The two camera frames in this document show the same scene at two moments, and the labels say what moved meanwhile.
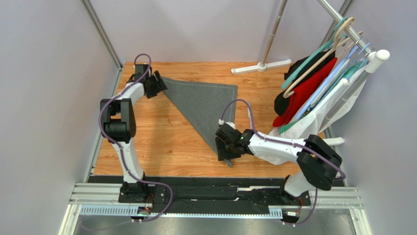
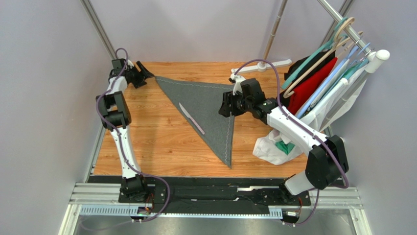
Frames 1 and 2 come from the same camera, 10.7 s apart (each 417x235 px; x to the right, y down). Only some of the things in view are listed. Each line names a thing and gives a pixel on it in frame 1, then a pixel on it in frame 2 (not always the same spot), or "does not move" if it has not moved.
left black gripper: (160, 86) to (141, 78)
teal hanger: (337, 39) does not move
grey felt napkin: (204, 105) does not move
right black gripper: (226, 152) to (230, 104)
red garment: (302, 95) does not move
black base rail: (216, 195) does not move
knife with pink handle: (249, 115) to (188, 114)
